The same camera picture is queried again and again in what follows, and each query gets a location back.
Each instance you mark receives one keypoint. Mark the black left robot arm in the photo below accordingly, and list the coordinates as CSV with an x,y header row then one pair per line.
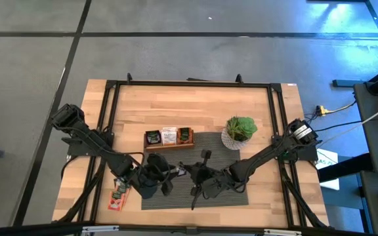
x,y
94,141

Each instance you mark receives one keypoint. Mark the white Tazo tea packet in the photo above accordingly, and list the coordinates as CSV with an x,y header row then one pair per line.
x,y
169,137

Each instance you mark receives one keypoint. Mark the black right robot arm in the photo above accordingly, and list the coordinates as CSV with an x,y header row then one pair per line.
x,y
264,154

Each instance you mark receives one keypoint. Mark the silver metal bracket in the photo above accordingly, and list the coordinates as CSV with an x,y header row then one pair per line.
x,y
100,228
282,232

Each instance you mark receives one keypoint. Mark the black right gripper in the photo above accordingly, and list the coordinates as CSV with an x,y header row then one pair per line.
x,y
215,183

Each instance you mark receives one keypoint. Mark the black desk leg beam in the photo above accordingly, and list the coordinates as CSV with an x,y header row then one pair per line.
x,y
346,168

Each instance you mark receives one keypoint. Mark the dark grey desk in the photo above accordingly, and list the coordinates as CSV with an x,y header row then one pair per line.
x,y
372,141

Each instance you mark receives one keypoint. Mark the tea bag packets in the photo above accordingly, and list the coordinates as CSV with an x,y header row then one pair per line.
x,y
115,202

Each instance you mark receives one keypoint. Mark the wooden tea organizer tray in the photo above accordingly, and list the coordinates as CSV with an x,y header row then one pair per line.
x,y
169,147

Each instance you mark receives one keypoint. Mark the black horizontal frame beam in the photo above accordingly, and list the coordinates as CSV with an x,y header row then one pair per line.
x,y
28,229

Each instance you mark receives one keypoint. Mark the grey woven placemat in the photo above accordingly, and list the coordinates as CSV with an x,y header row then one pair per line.
x,y
176,203

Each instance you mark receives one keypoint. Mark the potted green succulent plant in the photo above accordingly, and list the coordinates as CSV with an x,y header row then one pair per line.
x,y
241,128

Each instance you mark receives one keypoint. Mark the purple blackcurrant tea packet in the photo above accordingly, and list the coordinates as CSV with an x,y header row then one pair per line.
x,y
153,137

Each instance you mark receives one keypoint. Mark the white printed sign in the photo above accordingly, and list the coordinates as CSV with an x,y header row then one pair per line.
x,y
327,160

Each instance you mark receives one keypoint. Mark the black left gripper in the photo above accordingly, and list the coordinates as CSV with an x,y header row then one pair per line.
x,y
149,180

